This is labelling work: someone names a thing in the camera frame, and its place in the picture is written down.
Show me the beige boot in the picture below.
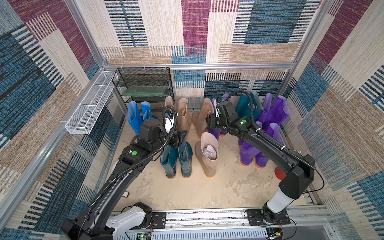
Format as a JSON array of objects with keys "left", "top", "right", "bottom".
[
  {"left": 178, "top": 98, "right": 192, "bottom": 138},
  {"left": 192, "top": 98, "right": 214, "bottom": 139},
  {"left": 195, "top": 132, "right": 219, "bottom": 178},
  {"left": 165, "top": 96, "right": 174, "bottom": 107}
]

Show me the teal boot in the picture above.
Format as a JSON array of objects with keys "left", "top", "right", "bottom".
[
  {"left": 236, "top": 94, "right": 251, "bottom": 118},
  {"left": 160, "top": 146, "right": 178, "bottom": 179},
  {"left": 251, "top": 91, "right": 263, "bottom": 121},
  {"left": 178, "top": 141, "right": 193, "bottom": 178}
]

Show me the blue boot from pile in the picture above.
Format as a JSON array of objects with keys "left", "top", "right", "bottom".
[{"left": 141, "top": 102, "right": 158, "bottom": 121}]

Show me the beige boot front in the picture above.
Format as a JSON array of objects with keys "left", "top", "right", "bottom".
[{"left": 178, "top": 98, "right": 192, "bottom": 138}]

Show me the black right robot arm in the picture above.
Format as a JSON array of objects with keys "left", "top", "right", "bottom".
[{"left": 206, "top": 94, "right": 317, "bottom": 226}]

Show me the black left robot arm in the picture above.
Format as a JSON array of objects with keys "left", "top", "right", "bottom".
[{"left": 61, "top": 106, "right": 187, "bottom": 240}]

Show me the crumpled paper inside boot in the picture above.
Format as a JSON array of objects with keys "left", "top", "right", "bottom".
[{"left": 203, "top": 145, "right": 217, "bottom": 160}]

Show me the teal boot standing back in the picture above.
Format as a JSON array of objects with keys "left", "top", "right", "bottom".
[{"left": 251, "top": 91, "right": 263, "bottom": 121}]

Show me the green pad on shelf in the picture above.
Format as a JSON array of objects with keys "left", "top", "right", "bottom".
[{"left": 121, "top": 87, "right": 168, "bottom": 97}]

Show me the small grey eraser block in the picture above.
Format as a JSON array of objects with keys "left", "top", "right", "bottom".
[{"left": 122, "top": 192, "right": 130, "bottom": 198}]

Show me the red pencil bucket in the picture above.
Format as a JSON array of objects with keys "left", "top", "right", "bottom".
[{"left": 274, "top": 167, "right": 287, "bottom": 181}]

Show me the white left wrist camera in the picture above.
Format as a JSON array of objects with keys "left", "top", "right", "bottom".
[{"left": 165, "top": 109, "right": 175, "bottom": 134}]

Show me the black wire shelf rack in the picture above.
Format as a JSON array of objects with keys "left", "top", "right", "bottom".
[{"left": 113, "top": 67, "right": 174, "bottom": 113}]

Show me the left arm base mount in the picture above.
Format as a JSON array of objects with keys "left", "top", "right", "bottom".
[{"left": 131, "top": 202, "right": 167, "bottom": 230}]

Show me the white wire mesh basket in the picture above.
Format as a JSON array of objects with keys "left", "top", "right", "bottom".
[{"left": 65, "top": 72, "right": 115, "bottom": 135}]

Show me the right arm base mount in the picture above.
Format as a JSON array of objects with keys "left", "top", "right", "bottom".
[{"left": 244, "top": 204, "right": 291, "bottom": 227}]

